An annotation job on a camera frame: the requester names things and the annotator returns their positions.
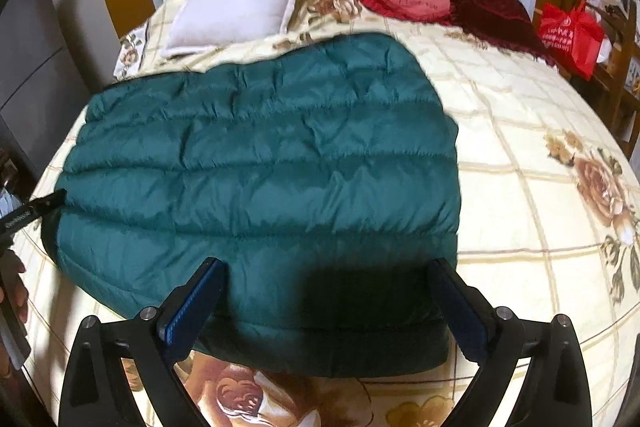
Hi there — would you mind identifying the white square pillow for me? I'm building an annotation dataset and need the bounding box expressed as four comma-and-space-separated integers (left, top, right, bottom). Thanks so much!
162, 0, 317, 58

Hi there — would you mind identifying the dark red velvet cushion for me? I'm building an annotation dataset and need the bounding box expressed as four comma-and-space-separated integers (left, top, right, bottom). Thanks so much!
449, 0, 559, 68

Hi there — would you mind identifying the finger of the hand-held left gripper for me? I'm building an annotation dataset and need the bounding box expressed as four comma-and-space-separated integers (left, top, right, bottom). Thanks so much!
0, 189, 67, 234

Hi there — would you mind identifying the green quilted down jacket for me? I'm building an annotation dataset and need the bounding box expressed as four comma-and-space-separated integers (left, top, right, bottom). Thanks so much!
42, 32, 464, 379

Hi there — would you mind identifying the floral checked bed sheet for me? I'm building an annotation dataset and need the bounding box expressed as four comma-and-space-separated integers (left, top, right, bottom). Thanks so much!
20, 0, 640, 427

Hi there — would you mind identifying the red shopping bag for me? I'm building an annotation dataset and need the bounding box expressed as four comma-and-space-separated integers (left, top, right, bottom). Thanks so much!
537, 0, 606, 80

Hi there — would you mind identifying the grey refrigerator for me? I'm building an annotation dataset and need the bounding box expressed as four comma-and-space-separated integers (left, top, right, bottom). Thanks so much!
0, 0, 109, 188

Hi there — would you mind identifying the wooden chair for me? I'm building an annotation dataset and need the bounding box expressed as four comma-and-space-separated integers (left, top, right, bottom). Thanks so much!
587, 0, 640, 150

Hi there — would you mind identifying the person's left hand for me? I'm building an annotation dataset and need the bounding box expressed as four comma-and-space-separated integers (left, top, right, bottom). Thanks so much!
0, 251, 29, 324

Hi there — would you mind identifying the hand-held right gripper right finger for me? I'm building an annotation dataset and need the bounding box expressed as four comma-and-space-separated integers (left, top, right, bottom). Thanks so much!
430, 257, 594, 427

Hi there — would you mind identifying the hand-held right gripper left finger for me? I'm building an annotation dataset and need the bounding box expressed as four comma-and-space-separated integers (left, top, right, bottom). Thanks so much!
59, 257, 231, 427

